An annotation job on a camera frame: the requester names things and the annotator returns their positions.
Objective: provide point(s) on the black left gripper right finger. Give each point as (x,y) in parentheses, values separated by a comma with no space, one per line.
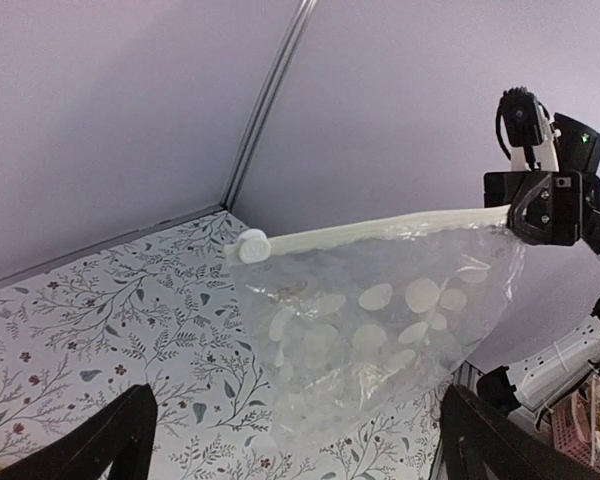
(480,442)

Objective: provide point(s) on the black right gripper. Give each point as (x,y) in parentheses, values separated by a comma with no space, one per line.
(554,208)

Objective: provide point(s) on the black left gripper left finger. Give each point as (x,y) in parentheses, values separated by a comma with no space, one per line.
(118,440)

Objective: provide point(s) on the clear dotted zip top bag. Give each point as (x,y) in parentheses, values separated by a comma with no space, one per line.
(343,318)

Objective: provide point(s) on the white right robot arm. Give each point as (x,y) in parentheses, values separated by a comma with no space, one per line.
(552,192)

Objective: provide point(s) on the white power strip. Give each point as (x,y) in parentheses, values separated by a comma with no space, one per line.
(546,374)

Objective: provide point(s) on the pink plastic basket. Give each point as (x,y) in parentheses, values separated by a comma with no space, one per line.
(575,421)

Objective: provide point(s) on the floral patterned table mat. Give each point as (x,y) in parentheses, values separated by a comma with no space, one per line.
(161,311)

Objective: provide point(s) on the right aluminium corner post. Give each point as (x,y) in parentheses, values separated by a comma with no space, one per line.
(265,102)

